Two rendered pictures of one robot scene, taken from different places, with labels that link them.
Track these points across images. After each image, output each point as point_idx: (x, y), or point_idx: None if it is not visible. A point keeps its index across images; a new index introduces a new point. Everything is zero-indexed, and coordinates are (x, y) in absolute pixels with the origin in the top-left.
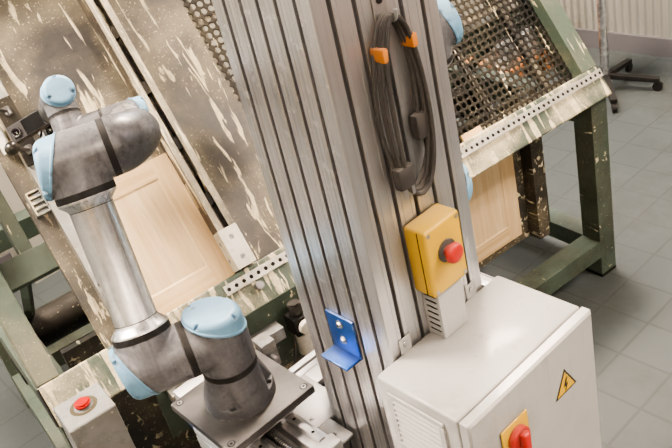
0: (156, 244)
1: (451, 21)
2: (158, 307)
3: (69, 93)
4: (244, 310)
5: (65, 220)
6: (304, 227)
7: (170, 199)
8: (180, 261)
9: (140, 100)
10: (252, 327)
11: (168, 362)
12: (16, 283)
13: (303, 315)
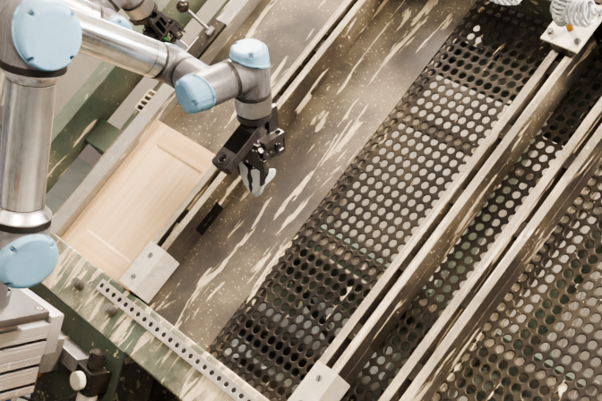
0: (139, 208)
1: (14, 21)
2: (81, 242)
3: None
4: (86, 312)
5: (133, 125)
6: None
7: (184, 194)
8: (128, 236)
9: (114, 19)
10: (78, 335)
11: None
12: (91, 139)
13: (87, 370)
